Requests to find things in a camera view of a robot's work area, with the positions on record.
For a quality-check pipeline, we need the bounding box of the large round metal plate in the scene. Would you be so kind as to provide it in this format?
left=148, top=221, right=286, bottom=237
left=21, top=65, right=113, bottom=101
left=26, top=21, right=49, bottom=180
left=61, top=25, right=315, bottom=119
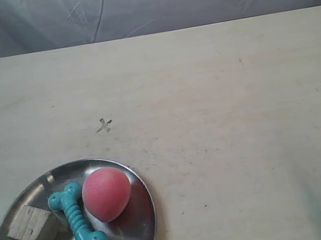
left=0, top=159, right=157, bottom=240

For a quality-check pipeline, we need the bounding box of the pink foam ball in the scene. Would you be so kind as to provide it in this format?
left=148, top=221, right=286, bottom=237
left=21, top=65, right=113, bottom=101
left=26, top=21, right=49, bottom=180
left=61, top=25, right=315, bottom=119
left=82, top=167, right=131, bottom=223

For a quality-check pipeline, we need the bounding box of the teal rubber bone toy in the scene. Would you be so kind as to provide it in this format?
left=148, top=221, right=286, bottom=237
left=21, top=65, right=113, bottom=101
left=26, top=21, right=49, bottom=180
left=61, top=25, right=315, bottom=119
left=48, top=182, right=109, bottom=240

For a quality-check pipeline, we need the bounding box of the wooden cube block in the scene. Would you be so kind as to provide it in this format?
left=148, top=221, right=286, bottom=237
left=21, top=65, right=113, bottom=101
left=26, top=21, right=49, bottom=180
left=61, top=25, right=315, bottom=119
left=7, top=205, right=60, bottom=240

